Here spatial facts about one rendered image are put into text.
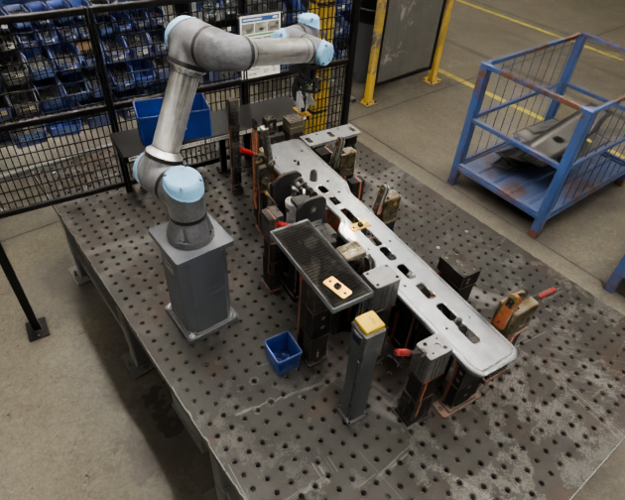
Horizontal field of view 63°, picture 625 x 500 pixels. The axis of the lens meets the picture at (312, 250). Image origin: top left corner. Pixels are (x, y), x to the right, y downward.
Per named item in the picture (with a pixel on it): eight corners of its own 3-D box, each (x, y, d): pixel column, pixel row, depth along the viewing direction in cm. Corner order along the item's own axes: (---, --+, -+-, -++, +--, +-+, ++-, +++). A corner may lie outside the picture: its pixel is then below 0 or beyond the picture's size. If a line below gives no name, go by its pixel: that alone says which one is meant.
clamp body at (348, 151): (354, 214, 244) (363, 152, 220) (333, 222, 239) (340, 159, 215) (344, 204, 249) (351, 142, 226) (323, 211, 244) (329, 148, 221)
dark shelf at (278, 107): (310, 119, 249) (310, 113, 247) (124, 164, 212) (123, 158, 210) (288, 100, 262) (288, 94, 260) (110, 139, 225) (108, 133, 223)
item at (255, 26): (282, 74, 251) (283, 8, 230) (240, 82, 242) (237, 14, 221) (280, 72, 252) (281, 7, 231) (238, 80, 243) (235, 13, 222)
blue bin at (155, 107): (212, 136, 226) (210, 108, 218) (142, 146, 217) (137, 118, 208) (204, 118, 237) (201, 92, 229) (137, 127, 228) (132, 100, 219)
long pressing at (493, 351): (528, 351, 152) (530, 348, 151) (473, 383, 143) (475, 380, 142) (299, 138, 237) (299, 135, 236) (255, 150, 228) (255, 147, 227)
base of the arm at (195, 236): (181, 256, 158) (177, 232, 151) (159, 230, 167) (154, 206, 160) (222, 238, 165) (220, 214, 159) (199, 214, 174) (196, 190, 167)
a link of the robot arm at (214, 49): (221, 38, 130) (339, 36, 164) (194, 26, 135) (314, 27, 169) (217, 83, 136) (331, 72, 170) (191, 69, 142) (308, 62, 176)
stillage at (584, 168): (538, 140, 449) (582, 30, 385) (624, 185, 404) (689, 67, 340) (446, 182, 393) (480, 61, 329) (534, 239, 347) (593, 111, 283)
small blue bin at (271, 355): (302, 367, 178) (303, 351, 172) (277, 379, 174) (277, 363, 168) (287, 345, 184) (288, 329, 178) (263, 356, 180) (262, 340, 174)
